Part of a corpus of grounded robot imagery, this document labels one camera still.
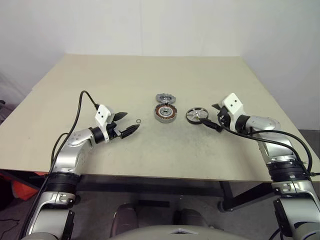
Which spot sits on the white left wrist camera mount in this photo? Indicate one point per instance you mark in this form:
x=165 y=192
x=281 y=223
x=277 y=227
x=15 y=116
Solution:
x=103 y=115

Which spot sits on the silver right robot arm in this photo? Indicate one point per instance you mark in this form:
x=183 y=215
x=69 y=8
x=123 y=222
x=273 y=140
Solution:
x=280 y=142

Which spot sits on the black rotor with silver spokes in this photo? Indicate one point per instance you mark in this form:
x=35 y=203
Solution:
x=192 y=117

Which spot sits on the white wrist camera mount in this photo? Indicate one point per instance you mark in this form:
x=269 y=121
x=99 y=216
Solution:
x=103 y=115
x=233 y=102

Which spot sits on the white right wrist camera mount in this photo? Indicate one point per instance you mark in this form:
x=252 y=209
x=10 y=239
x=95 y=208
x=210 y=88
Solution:
x=233 y=102

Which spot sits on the motor stator with copper windings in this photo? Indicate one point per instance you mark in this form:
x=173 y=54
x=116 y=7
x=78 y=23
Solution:
x=158 y=111

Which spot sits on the grey gear-shaped cap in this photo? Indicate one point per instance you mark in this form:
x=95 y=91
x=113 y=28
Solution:
x=161 y=96

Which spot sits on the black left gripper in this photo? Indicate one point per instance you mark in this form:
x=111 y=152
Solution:
x=113 y=130

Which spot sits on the black table frame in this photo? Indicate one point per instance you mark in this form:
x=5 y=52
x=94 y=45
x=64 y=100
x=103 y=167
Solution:
x=232 y=197

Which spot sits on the dark rounded shape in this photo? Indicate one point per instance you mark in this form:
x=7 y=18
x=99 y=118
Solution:
x=125 y=217
x=190 y=217

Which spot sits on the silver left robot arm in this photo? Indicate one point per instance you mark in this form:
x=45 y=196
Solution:
x=67 y=155

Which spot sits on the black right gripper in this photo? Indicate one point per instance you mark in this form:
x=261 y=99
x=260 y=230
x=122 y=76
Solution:
x=224 y=118

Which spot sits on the orange object under table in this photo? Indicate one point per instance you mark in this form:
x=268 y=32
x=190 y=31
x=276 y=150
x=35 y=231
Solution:
x=22 y=191

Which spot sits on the grey robot torso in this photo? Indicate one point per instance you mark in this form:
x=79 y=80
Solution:
x=150 y=233

